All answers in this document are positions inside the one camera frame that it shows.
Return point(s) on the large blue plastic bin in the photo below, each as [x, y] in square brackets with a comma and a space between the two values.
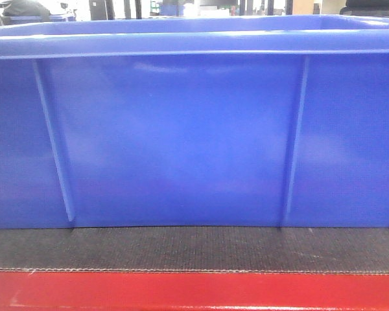
[278, 121]

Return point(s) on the black conveyor belt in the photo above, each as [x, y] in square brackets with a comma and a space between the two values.
[197, 249]

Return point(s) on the dark bag in background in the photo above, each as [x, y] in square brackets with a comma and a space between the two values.
[24, 8]

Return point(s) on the red conveyor frame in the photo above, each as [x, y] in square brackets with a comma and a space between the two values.
[191, 291]

